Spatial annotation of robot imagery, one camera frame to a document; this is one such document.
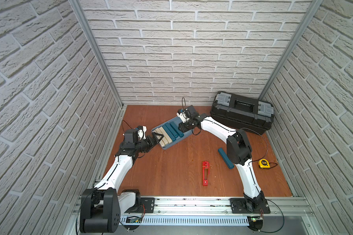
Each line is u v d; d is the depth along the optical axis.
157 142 0.73
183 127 0.87
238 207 0.73
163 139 0.96
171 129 1.00
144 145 0.73
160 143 0.95
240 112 0.93
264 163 0.87
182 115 0.85
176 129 0.98
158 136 0.77
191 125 0.73
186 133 1.01
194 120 0.74
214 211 0.73
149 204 0.74
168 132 0.99
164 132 1.00
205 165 0.87
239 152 0.57
